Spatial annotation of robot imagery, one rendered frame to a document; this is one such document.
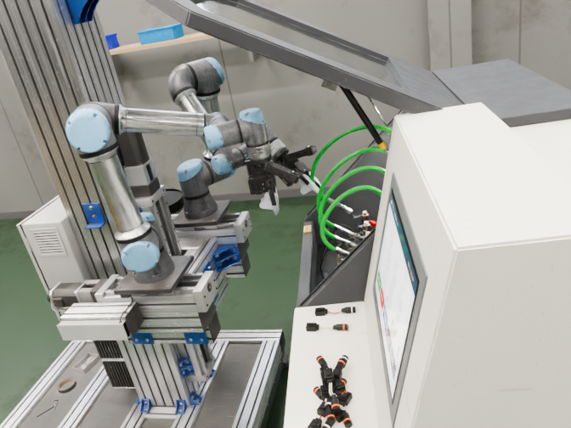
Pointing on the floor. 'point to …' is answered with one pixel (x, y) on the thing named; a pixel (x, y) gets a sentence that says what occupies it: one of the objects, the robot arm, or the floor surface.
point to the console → (480, 276)
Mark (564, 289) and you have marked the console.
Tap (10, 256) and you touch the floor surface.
